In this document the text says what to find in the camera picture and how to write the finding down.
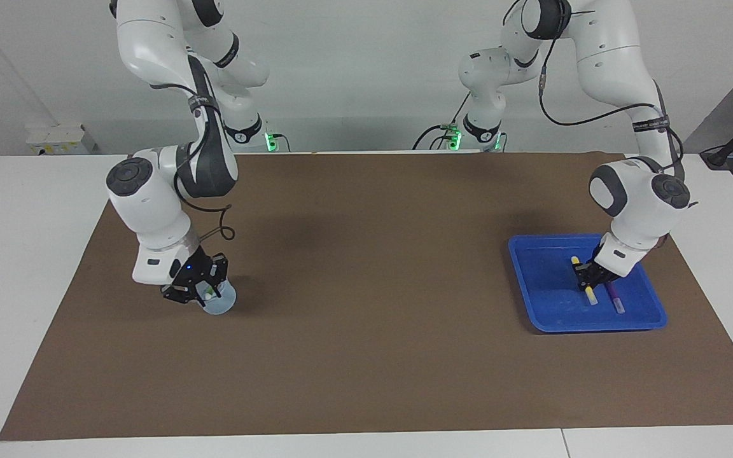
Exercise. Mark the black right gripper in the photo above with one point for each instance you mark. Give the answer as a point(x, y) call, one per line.
point(195, 270)

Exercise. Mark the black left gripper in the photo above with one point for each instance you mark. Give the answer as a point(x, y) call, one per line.
point(603, 272)

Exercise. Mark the green pen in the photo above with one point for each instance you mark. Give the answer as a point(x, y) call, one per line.
point(209, 293)

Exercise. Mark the yellow pen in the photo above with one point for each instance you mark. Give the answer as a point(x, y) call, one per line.
point(592, 296)

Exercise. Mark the purple pen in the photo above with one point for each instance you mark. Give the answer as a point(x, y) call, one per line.
point(616, 300)

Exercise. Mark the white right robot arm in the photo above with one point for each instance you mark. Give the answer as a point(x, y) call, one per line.
point(150, 210)

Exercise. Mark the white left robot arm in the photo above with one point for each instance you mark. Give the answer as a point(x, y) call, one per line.
point(634, 203)

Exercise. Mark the blue plastic tray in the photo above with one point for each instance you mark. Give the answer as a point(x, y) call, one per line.
point(544, 299)

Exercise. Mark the clear plastic cup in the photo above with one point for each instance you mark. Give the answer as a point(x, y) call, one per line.
point(220, 306)

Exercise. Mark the brown table mat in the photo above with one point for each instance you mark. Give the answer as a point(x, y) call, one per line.
point(366, 318)

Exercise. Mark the white box with yellow marks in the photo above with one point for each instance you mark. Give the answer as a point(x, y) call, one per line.
point(61, 138)

